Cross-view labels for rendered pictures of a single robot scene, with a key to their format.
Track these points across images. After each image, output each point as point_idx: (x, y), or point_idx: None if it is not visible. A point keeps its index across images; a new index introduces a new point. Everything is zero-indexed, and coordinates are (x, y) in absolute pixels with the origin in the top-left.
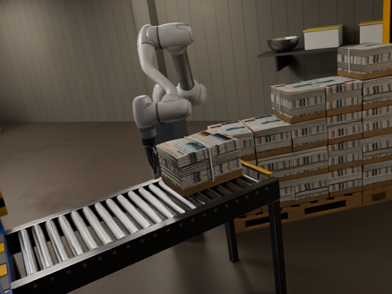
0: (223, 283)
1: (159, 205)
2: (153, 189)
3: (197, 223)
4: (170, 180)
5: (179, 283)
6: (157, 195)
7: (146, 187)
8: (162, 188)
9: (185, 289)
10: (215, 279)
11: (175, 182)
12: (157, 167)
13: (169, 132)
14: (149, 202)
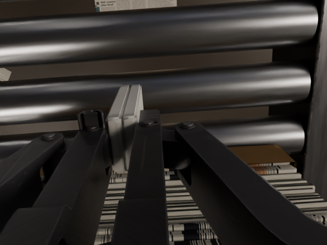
0: (168, 119)
1: (28, 35)
2: (241, 77)
3: None
4: (164, 173)
5: (216, 57)
6: (172, 72)
7: (310, 55)
8: (240, 119)
9: (195, 60)
10: (186, 113)
11: None
12: (113, 166)
13: None
14: (139, 9)
